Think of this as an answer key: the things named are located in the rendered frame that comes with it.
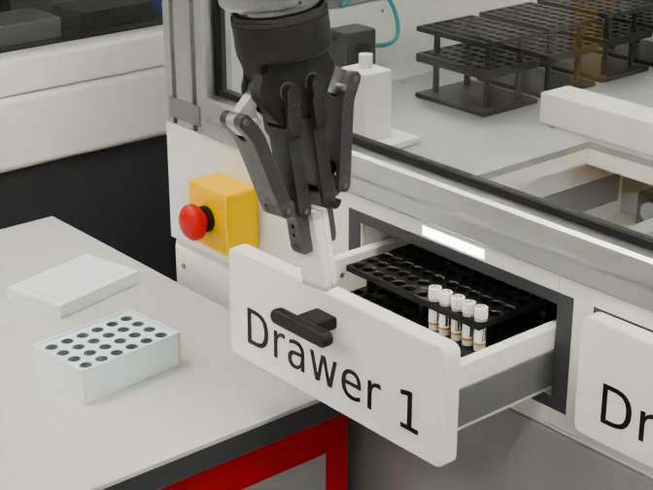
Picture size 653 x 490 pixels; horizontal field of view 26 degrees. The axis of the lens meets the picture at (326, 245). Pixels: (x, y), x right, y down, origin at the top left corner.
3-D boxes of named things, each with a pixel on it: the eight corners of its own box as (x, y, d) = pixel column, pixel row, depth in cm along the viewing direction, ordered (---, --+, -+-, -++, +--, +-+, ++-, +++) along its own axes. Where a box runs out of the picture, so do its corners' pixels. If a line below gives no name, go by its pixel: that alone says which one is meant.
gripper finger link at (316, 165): (277, 72, 111) (291, 66, 112) (299, 201, 116) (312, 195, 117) (309, 79, 109) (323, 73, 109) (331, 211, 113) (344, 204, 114)
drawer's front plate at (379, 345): (441, 471, 116) (446, 350, 112) (230, 351, 137) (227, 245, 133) (457, 463, 117) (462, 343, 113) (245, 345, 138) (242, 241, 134)
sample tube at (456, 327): (463, 346, 127) (465, 298, 125) (450, 346, 127) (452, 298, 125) (463, 339, 128) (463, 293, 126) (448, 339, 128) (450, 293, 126)
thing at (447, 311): (478, 331, 123) (479, 325, 123) (346, 270, 136) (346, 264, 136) (493, 325, 124) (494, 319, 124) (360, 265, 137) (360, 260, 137)
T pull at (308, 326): (324, 351, 119) (324, 335, 118) (268, 322, 124) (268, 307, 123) (356, 338, 121) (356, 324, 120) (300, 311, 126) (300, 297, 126)
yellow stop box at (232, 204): (223, 260, 153) (221, 196, 150) (184, 240, 158) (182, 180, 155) (259, 248, 156) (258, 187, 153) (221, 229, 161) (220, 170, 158)
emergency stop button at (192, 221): (196, 247, 152) (195, 212, 150) (175, 236, 155) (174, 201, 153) (219, 240, 154) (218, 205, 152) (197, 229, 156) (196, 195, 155)
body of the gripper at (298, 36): (265, 23, 102) (285, 143, 106) (351, -7, 107) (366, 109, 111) (204, 14, 108) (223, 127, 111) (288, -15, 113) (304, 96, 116)
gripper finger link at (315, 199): (305, 183, 114) (332, 171, 116) (314, 240, 116) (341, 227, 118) (318, 187, 113) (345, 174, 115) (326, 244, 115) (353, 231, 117)
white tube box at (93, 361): (84, 405, 139) (82, 370, 137) (34, 377, 144) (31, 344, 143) (181, 365, 147) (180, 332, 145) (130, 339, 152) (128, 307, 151)
